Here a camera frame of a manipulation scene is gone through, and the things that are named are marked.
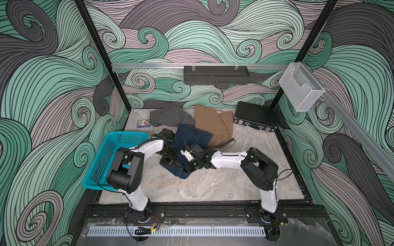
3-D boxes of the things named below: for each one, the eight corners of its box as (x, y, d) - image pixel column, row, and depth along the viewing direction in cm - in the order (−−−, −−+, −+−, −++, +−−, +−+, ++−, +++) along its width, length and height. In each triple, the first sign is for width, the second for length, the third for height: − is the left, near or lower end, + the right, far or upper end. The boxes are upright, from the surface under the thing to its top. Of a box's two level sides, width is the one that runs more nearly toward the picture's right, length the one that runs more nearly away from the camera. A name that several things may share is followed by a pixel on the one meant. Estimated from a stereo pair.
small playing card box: (137, 127, 112) (136, 125, 110) (138, 121, 115) (138, 119, 114) (150, 127, 112) (149, 125, 110) (151, 121, 115) (151, 119, 114)
